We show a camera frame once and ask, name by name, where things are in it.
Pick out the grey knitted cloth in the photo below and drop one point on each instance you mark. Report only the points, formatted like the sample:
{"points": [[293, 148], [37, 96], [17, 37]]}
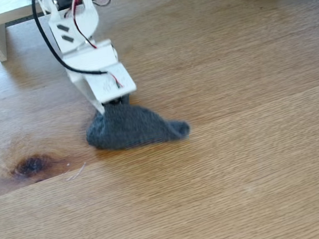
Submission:
{"points": [[131, 125]]}

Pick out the thin white thread scrap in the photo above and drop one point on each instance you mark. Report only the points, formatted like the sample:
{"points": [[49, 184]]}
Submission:
{"points": [[77, 173]]}

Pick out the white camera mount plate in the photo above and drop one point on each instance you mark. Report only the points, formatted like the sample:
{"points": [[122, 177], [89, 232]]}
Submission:
{"points": [[112, 83]]}

